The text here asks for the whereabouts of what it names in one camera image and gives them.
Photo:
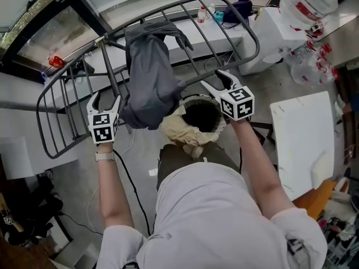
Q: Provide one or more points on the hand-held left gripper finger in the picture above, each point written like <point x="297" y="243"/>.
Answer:
<point x="91" y="108"/>
<point x="116" y="108"/>

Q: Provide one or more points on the clear bottle red label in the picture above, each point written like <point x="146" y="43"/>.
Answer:
<point x="201" y="15"/>

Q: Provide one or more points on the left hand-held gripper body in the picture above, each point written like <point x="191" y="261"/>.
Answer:
<point x="102" y="133"/>

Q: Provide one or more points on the black tool on sill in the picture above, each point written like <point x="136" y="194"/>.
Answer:
<point x="84" y="67"/>

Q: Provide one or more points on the grey metal drying rack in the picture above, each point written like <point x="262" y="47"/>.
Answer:
<point x="98" y="40"/>

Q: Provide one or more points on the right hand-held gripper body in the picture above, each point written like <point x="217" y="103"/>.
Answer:
<point x="238" y="105"/>

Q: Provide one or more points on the dark purple bag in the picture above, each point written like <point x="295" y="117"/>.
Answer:
<point x="237" y="10"/>

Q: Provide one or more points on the white box cabinet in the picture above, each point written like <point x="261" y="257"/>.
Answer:
<point x="275" y="32"/>

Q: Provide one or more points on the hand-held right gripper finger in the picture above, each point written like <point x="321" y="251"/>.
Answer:
<point x="231" y="81"/>
<point x="214" y="91"/>

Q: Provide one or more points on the beige wristband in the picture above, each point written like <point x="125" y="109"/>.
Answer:
<point x="104" y="156"/>

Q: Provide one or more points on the dark grey clothes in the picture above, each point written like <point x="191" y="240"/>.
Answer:
<point x="151" y="74"/>

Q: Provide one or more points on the empty clear water jugs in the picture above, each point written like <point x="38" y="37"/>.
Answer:
<point x="311" y="66"/>

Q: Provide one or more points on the white marble table black legs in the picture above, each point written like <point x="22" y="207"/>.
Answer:
<point x="303" y="139"/>

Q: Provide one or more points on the person's left forearm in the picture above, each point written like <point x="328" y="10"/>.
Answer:
<point x="115" y="195"/>

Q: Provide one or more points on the teal small object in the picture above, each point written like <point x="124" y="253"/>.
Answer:
<point x="219" y="17"/>

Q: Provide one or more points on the person's right forearm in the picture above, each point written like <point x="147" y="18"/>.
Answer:
<point x="261" y="172"/>

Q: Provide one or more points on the white ribbed laundry basket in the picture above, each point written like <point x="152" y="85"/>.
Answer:
<point x="200" y="113"/>

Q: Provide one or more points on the orange cushion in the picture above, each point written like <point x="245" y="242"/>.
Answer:
<point x="314" y="200"/>

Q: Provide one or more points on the pale yellow clothes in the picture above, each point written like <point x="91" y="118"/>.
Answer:
<point x="179" y="133"/>

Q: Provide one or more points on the red small object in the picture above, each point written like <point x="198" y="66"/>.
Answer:
<point x="56" y="61"/>

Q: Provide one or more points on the person's olive trouser legs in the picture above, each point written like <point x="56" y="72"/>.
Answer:
<point x="174" y="161"/>

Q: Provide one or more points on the person's white shirt torso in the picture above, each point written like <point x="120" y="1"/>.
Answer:
<point x="213" y="220"/>

